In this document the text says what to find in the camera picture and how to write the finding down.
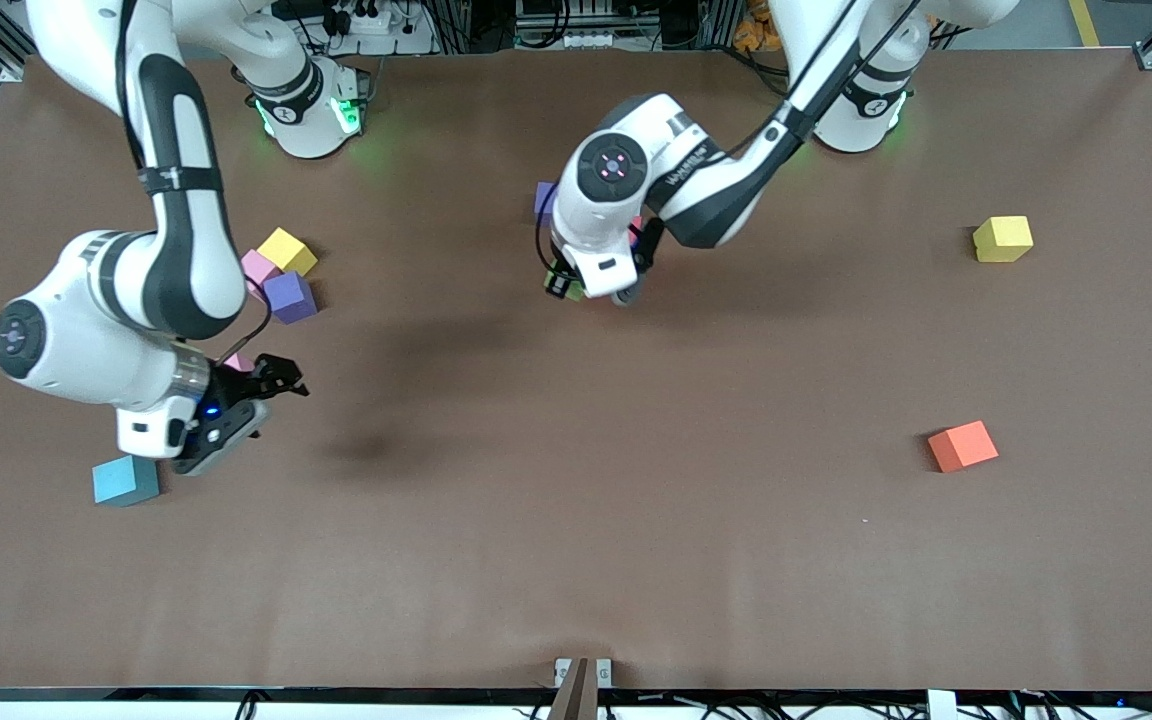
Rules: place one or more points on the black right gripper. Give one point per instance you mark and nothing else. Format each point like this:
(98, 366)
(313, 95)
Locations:
(238, 385)

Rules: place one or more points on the light pink foam block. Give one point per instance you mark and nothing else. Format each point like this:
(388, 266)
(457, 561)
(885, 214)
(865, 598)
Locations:
(239, 362)
(258, 268)

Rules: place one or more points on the purple foam block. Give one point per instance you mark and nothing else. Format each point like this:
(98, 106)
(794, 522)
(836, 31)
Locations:
(289, 296)
(543, 200)

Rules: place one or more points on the cyan foam block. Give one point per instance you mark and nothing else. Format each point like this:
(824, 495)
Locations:
(121, 485)

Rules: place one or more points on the orange foam block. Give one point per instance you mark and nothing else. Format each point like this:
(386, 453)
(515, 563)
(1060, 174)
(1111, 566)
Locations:
(963, 446)

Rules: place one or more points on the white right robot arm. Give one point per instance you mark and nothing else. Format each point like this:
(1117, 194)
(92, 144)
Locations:
(186, 250)

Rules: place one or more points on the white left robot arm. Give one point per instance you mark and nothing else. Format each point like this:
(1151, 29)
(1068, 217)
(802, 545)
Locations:
(716, 190)

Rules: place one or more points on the yellow foam block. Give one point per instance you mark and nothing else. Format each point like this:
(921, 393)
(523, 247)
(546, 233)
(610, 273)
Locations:
(1004, 238)
(286, 248)

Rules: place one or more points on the table cover mat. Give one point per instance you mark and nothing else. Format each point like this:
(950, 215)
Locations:
(576, 520)

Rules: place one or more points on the small white socket strip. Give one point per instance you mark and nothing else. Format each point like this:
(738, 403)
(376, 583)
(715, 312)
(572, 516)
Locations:
(586, 40)

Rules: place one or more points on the black equipment rack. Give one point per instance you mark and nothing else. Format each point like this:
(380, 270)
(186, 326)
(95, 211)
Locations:
(656, 20)

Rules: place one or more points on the pile of orange objects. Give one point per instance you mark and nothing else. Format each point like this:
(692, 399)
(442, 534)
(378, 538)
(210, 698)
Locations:
(756, 30)

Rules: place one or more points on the white tag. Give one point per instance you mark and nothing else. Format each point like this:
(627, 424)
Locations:
(942, 706)

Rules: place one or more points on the camera mount post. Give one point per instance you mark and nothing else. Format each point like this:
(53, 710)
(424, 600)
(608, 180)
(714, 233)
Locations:
(576, 700)

